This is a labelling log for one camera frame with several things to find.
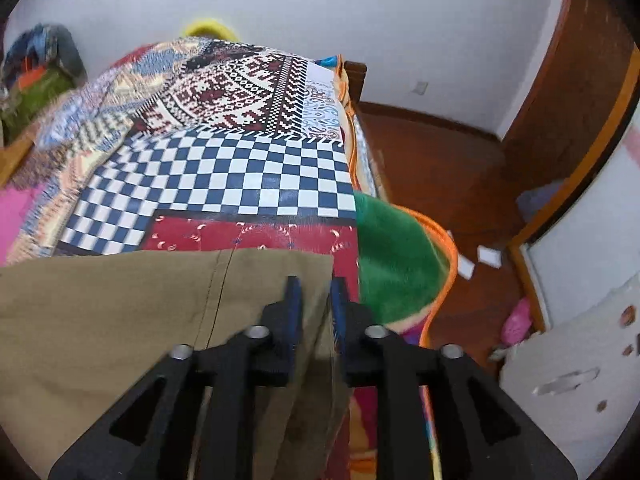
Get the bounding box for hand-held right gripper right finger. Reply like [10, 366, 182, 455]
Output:
[329, 276, 578, 480]

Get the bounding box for green fabric bag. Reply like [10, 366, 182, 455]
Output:
[0, 67, 76, 141]

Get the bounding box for wooden bed frame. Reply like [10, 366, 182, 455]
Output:
[344, 60, 368, 106]

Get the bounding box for grey bag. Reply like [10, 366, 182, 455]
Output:
[516, 180, 567, 222]

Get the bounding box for pink soft item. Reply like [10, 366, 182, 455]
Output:
[501, 297, 534, 347]

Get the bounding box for green fleece blanket orange trim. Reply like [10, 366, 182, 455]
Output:
[330, 55, 460, 480]

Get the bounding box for patchwork printed bedspread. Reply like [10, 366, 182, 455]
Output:
[0, 37, 363, 311]

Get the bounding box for wooden wardrobe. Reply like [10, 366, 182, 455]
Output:
[500, 0, 640, 480]

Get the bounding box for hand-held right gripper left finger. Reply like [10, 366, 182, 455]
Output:
[47, 275, 304, 480]

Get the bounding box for khaki pants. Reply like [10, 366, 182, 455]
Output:
[0, 247, 351, 480]

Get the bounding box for yellow foam tube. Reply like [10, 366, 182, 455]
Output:
[180, 17, 236, 41]

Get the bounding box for green storage bag with clothes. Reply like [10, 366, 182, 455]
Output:
[0, 22, 88, 91]

